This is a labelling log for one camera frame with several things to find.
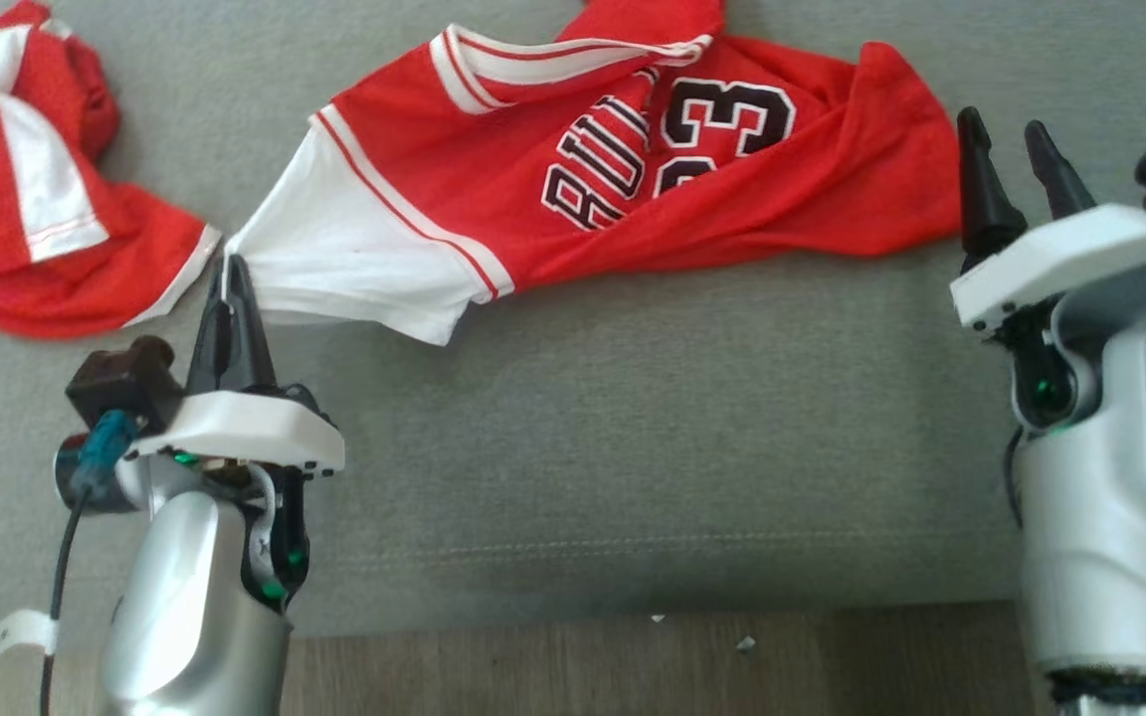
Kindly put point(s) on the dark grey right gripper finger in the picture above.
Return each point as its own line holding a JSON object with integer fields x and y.
{"x": 986, "y": 209}
{"x": 1060, "y": 184}

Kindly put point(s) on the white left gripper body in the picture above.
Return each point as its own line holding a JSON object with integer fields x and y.
{"x": 245, "y": 433}

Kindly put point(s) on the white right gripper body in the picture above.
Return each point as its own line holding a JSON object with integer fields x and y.
{"x": 1080, "y": 249}

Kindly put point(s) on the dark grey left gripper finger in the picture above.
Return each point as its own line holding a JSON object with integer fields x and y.
{"x": 250, "y": 348}
{"x": 213, "y": 348}

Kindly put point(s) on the red white basketball jersey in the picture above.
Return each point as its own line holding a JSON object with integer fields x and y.
{"x": 732, "y": 209}

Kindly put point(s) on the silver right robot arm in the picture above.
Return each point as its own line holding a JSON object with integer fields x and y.
{"x": 1110, "y": 477}

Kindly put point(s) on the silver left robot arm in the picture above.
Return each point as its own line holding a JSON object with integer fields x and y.
{"x": 185, "y": 597}

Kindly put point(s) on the large grey chaise seat cushion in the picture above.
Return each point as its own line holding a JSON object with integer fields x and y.
{"x": 633, "y": 447}

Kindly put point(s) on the dark left wrist camera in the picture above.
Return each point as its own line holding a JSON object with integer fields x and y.
{"x": 125, "y": 383}

